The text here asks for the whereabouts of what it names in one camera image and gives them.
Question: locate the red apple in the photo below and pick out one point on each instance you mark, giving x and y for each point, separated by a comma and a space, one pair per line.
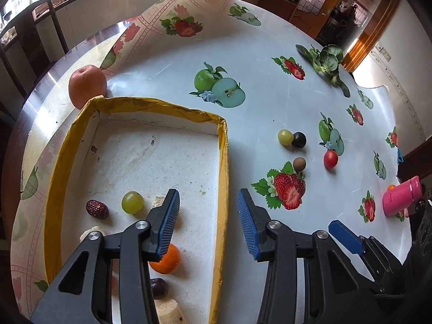
86, 86

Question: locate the yellow taped white foam box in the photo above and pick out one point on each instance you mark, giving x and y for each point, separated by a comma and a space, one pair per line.
135, 162

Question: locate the pink thermos bottle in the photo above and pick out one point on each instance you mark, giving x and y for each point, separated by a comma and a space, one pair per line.
401, 195

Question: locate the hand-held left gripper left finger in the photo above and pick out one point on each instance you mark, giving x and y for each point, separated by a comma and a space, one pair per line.
168, 222

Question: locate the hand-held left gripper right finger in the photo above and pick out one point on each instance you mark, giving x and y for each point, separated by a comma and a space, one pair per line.
248, 222

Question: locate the green leafy vegetable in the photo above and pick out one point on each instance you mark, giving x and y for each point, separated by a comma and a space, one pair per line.
329, 57

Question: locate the small orange round fruit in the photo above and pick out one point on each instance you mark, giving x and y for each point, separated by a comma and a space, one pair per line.
391, 187

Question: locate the fruit printed tablecloth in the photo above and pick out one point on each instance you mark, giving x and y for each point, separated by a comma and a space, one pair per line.
270, 101

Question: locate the red date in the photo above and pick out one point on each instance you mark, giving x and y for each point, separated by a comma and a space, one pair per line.
97, 209

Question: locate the black grape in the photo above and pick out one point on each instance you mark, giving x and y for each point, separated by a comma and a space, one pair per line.
299, 139

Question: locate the small crumbly cake piece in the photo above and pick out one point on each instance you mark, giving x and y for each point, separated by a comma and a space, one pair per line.
157, 202

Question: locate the white wall socket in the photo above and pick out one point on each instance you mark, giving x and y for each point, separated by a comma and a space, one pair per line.
384, 51

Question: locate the dark wooden chair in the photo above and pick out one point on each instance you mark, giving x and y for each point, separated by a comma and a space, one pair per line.
33, 47

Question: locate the small brown round fruit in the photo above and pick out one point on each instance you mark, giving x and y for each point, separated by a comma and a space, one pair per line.
299, 164

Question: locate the dark purple grape front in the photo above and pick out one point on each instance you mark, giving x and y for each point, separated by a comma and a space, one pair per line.
159, 287

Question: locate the orange tangerine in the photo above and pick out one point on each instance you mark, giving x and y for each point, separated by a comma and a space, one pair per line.
170, 260

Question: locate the red cherry tomato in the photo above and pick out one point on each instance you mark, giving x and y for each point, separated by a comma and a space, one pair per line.
330, 159

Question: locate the pale banana chunk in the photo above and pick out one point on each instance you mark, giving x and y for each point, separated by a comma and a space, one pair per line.
86, 233
168, 312

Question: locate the green grape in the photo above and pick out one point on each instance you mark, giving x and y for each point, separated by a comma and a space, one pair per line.
132, 202
285, 137

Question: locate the small blue object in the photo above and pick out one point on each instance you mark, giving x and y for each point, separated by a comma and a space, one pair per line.
400, 156

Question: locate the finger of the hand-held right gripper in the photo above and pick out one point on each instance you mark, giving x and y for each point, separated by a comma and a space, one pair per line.
346, 236

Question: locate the windowsill counter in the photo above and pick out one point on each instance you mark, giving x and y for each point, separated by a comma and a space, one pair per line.
101, 10

